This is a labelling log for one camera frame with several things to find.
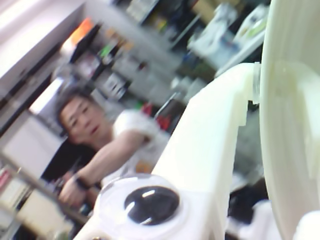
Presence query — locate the person right hand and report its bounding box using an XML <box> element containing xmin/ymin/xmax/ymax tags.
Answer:
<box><xmin>58</xmin><ymin>177</ymin><xmax>86</xmax><ymax>206</ymax></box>

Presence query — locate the person right forearm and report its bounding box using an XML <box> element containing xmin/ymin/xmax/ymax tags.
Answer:
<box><xmin>79</xmin><ymin>144</ymin><xmax>123</xmax><ymax>186</ymax></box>

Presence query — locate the cluttered storage shelf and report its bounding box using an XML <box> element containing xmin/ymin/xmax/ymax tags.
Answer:
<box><xmin>57</xmin><ymin>0</ymin><xmax>271</xmax><ymax>131</ymax></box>

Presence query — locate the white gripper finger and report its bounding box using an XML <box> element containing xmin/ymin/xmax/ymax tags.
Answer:
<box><xmin>151</xmin><ymin>61</ymin><xmax>261</xmax><ymax>240</ymax></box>

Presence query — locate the man in white shirt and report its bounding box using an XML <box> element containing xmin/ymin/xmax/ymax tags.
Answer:
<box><xmin>54</xmin><ymin>84</ymin><xmax>173</xmax><ymax>183</ymax></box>

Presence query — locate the googly eye sticker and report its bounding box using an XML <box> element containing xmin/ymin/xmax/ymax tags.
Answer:
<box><xmin>94</xmin><ymin>174</ymin><xmax>191</xmax><ymax>238</ymax></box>

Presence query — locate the black wristwatch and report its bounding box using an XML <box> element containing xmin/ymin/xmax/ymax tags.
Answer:
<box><xmin>73</xmin><ymin>174</ymin><xmax>93</xmax><ymax>190</ymax></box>

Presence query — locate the gray metal rail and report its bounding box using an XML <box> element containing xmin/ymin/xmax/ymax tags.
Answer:
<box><xmin>0</xmin><ymin>149</ymin><xmax>91</xmax><ymax>226</ymax></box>

